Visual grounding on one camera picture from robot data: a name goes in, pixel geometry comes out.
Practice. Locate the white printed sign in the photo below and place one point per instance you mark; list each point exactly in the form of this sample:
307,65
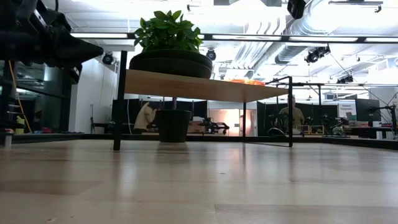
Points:
346,110

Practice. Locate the thin black metal frame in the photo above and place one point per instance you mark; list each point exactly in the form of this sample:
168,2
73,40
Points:
342,84

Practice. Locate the wooden shelf with black frame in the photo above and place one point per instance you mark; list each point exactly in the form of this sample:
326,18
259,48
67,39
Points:
186,87

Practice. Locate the person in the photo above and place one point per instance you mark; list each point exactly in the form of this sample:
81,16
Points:
293,118
144,117

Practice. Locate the yellow container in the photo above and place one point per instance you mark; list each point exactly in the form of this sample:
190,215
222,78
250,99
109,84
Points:
20,126

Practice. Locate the black mounted camera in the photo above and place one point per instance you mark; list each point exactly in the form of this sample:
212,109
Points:
296,7

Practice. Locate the black rig frame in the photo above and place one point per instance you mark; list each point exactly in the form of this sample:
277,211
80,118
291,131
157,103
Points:
280,39

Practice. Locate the potted green plant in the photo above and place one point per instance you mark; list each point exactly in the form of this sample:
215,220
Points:
168,31

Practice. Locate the cardboard box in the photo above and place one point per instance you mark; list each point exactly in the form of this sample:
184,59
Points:
195,127

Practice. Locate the silver ventilation duct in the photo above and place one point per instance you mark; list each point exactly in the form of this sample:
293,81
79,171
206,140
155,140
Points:
280,53

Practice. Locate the orange translucent plate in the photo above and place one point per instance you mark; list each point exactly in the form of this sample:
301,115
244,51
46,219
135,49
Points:
248,83
239,80

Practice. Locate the low wheeled cart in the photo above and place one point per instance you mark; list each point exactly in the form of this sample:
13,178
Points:
214,127

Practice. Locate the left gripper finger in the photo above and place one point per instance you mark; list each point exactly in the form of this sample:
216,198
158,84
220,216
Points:
74,58
77,45

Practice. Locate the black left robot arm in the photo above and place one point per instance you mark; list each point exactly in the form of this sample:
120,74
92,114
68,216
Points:
9,46

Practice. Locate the black track spotlight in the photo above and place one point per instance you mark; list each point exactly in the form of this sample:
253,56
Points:
316,54
211,54
108,58
345,79

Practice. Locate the dark computer monitor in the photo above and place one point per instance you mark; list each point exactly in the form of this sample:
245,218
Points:
368,109

